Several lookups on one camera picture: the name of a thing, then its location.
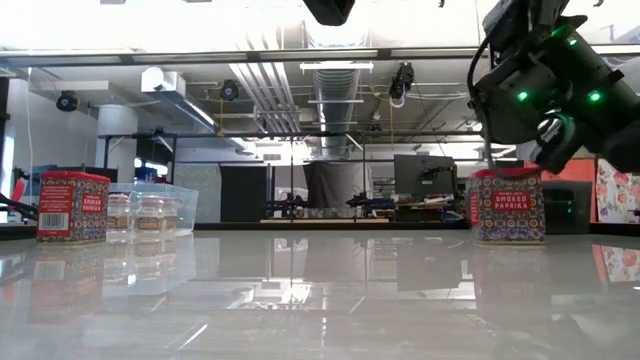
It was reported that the overhead rig crossbar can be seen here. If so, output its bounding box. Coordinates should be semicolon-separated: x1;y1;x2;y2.
0;45;640;67

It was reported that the dark partition panel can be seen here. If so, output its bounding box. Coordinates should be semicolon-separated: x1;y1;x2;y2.
219;164;275;224

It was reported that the background monitor back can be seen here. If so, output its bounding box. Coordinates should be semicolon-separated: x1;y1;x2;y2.
393;153;457;198

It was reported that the red smoked paprika tin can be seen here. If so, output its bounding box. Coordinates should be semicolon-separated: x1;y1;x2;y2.
35;170;112;246
468;167;547;246

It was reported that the white ceiling unit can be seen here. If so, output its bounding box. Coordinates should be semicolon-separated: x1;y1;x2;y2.
140;67;187;95

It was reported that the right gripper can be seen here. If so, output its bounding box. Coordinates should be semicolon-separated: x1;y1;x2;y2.
468;0;587;147

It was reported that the gray partition panel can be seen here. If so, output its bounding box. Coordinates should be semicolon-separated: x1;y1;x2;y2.
173;164;222;224

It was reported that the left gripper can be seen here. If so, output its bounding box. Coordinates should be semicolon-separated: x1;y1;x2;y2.
302;0;357;27

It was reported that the black ceiling camera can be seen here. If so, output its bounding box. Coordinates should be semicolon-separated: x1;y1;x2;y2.
388;61;416;101
55;90;80;113
219;78;241;103

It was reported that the white round column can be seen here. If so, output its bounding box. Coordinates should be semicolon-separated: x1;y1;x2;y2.
95;104;139;169

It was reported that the black cloth drape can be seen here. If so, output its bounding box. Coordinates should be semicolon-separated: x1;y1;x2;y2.
303;160;374;211

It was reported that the black aluminium table frame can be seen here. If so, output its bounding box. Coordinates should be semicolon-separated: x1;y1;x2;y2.
189;221;471;232

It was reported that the orange cloth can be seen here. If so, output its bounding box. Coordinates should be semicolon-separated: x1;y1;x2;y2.
542;158;599;182

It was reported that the dark gray plastic bin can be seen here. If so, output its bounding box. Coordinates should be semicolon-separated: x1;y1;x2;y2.
542;178;595;235

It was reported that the small clear plastic bin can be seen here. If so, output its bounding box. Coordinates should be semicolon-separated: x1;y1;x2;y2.
107;182;200;240

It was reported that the ceiling light fixture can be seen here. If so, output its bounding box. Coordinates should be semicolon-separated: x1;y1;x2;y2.
299;60;375;73

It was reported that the silver ventilation duct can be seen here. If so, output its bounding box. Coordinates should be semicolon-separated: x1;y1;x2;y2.
312;67;362;159

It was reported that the floral cloth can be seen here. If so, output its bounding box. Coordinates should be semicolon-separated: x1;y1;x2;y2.
594;158;640;225

